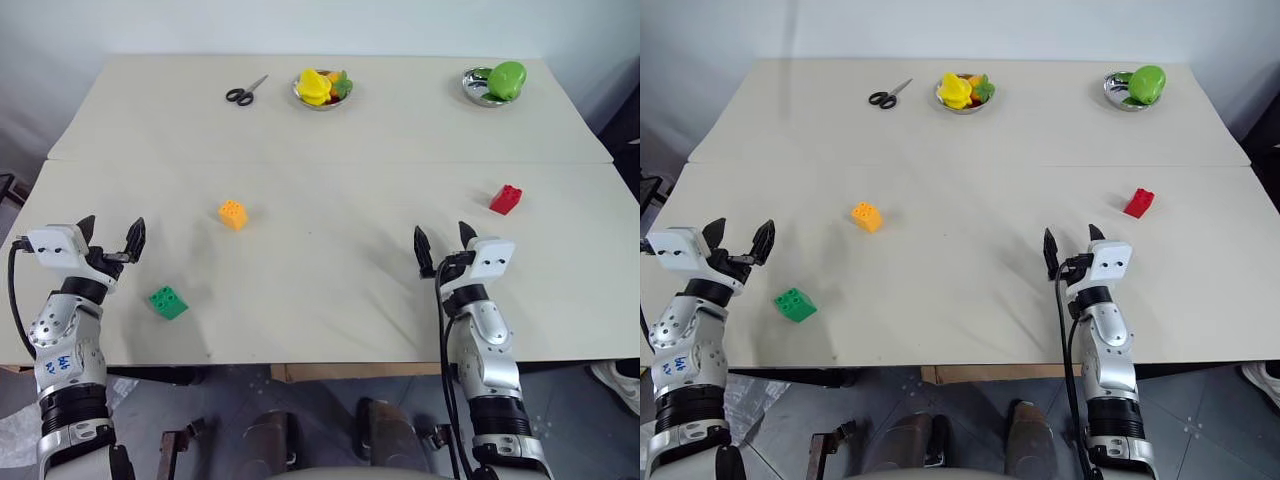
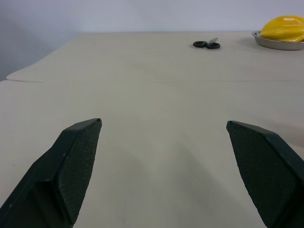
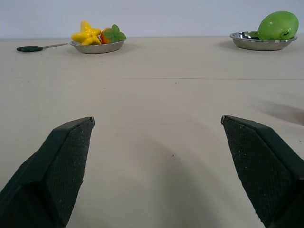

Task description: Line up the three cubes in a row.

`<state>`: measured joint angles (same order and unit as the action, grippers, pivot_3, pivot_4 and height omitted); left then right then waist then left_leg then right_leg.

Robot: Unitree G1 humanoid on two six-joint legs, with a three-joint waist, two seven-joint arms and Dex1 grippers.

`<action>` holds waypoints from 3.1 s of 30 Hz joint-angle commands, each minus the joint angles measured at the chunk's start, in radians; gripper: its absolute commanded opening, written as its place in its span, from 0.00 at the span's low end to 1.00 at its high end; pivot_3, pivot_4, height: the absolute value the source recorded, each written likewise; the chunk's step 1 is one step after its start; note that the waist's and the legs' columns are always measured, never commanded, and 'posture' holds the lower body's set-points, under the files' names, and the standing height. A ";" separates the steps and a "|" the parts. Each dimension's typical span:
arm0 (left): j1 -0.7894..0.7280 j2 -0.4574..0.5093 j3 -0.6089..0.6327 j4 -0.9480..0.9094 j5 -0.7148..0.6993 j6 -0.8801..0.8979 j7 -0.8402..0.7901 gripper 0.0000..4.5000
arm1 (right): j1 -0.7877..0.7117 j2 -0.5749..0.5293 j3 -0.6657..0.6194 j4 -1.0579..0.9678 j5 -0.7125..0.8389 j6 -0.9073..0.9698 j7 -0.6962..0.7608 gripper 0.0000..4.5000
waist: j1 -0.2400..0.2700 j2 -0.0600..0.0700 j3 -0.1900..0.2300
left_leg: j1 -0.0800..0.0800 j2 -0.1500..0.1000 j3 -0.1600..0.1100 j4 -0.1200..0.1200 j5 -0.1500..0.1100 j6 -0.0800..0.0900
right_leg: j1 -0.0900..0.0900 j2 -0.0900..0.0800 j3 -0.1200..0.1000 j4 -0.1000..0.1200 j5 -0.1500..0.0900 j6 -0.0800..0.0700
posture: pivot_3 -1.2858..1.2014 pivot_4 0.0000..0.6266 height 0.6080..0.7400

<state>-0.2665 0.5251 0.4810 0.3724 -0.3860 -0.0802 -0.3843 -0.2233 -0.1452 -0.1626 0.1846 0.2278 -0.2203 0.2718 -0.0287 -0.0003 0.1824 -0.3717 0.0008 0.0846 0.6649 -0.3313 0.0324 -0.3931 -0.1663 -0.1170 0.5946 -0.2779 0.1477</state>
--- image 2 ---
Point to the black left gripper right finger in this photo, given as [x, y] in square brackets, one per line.
[266, 175]

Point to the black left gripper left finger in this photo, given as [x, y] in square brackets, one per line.
[59, 175]

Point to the metal bowl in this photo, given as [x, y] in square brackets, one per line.
[275, 43]

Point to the yellow fruit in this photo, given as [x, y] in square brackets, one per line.
[283, 29]

